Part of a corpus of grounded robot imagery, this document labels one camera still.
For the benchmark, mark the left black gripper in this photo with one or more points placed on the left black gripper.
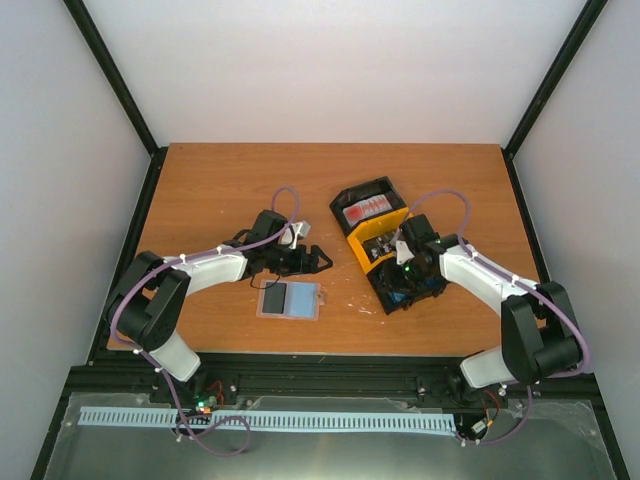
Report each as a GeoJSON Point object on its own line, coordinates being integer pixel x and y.
{"type": "Point", "coordinates": [297, 270]}

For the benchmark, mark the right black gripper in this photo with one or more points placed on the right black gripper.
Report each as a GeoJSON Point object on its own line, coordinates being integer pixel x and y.
{"type": "Point", "coordinates": [396, 286]}

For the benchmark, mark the black credit card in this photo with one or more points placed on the black credit card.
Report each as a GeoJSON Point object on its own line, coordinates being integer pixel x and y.
{"type": "Point", "coordinates": [274, 298]}

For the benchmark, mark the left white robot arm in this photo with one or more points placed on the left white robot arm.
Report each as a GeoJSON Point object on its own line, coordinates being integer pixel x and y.
{"type": "Point", "coordinates": [144, 307]}

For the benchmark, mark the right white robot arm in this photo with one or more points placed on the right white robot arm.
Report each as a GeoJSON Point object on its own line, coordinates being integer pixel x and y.
{"type": "Point", "coordinates": [538, 334]}

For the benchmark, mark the black right card bin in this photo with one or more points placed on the black right card bin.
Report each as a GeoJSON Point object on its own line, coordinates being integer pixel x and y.
{"type": "Point", "coordinates": [378, 281]}

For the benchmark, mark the black card bin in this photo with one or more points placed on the black card bin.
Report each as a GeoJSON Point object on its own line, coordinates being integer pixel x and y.
{"type": "Point", "coordinates": [351, 195]}
{"type": "Point", "coordinates": [378, 281]}

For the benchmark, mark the blue card stack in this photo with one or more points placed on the blue card stack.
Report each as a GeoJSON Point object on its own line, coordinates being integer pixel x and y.
{"type": "Point", "coordinates": [400, 300]}

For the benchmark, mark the black card stack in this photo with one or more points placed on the black card stack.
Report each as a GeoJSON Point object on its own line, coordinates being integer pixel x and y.
{"type": "Point", "coordinates": [380, 246]}

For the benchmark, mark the yellow middle card bin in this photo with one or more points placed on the yellow middle card bin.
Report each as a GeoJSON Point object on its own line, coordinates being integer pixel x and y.
{"type": "Point", "coordinates": [372, 227]}

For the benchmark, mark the red white card stack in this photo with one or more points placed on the red white card stack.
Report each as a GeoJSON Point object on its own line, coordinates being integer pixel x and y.
{"type": "Point", "coordinates": [366, 208]}

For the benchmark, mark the black left card bin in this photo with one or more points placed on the black left card bin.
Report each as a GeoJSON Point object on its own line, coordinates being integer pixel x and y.
{"type": "Point", "coordinates": [351, 195]}

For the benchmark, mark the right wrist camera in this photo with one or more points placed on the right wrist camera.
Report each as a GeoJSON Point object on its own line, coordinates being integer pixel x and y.
{"type": "Point", "coordinates": [403, 252]}

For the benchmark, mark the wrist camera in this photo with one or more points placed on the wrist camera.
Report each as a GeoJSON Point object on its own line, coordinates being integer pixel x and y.
{"type": "Point", "coordinates": [403, 252]}
{"type": "Point", "coordinates": [294, 234]}

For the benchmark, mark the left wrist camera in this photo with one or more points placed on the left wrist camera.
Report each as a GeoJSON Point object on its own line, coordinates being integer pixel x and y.
{"type": "Point", "coordinates": [294, 234]}

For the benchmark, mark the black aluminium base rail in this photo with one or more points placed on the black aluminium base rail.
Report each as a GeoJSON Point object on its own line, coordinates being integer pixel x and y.
{"type": "Point", "coordinates": [424, 382]}

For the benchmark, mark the light blue cable duct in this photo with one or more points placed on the light blue cable duct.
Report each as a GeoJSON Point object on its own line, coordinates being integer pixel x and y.
{"type": "Point", "coordinates": [274, 421]}

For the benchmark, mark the right black frame post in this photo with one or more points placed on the right black frame post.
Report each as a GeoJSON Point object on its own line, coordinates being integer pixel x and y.
{"type": "Point", "coordinates": [571, 45]}

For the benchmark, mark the black frame post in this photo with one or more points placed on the black frame post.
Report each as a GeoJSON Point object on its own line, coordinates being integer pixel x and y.
{"type": "Point", "coordinates": [101, 53]}
{"type": "Point", "coordinates": [571, 45]}

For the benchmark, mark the left black frame post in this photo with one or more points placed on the left black frame post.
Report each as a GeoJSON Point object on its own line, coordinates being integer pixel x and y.
{"type": "Point", "coordinates": [101, 53]}

